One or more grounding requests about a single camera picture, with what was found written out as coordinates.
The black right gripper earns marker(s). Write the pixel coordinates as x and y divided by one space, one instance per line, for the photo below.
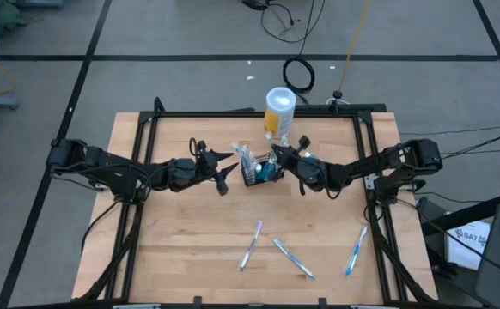
312 173

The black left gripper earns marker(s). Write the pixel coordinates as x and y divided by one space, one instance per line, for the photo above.
185 173

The purple white toothbrush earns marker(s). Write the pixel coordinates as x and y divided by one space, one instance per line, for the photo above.
251 245

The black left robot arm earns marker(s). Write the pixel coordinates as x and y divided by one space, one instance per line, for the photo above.
112 169

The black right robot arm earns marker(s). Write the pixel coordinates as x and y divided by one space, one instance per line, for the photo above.
383 161

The white yellow wipes canister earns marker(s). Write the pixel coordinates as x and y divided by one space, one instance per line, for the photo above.
279 120

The black power adapter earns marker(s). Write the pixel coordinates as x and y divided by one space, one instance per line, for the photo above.
254 4

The black stand beam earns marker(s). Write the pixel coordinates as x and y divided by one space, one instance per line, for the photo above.
469 212

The white paper sign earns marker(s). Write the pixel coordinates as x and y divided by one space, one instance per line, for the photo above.
460 257

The black aluminium table frame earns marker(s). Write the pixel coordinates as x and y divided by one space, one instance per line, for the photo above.
211 114

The small black ball mount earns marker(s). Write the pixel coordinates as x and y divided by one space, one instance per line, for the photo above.
338 94

